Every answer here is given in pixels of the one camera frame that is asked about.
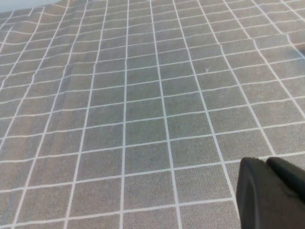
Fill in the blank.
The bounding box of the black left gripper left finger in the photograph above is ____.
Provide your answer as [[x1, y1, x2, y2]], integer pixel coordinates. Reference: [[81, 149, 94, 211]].
[[235, 156, 305, 229]]

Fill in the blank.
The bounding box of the grey white-checked tablecloth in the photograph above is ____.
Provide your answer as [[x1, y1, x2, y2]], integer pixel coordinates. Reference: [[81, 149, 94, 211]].
[[0, 0, 305, 229]]

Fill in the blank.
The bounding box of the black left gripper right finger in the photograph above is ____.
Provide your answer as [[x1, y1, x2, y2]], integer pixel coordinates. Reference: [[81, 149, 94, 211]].
[[265, 156, 305, 199]]

